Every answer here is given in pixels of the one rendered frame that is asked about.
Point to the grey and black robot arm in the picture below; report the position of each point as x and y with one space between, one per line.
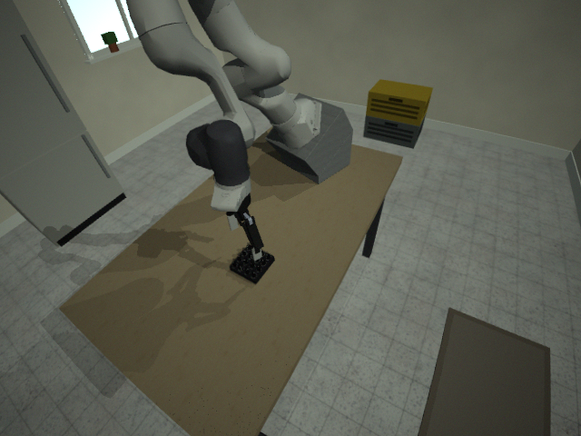
169 43

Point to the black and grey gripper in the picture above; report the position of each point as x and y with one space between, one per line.
251 230

